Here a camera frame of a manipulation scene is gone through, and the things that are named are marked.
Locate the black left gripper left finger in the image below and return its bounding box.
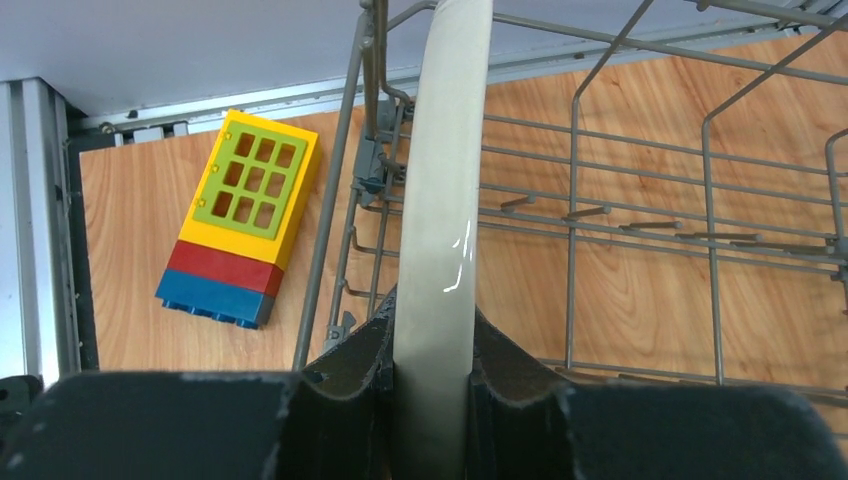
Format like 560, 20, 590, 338
1, 294, 396, 479

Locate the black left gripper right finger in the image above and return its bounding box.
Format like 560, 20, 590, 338
466, 313, 847, 479

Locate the cream and pink plate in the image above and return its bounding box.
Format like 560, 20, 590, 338
390, 1, 493, 479

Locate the yellow red blue toy block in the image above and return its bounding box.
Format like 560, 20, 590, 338
155, 110, 322, 329

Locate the grey wire dish rack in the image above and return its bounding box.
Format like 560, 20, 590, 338
293, 1, 847, 385

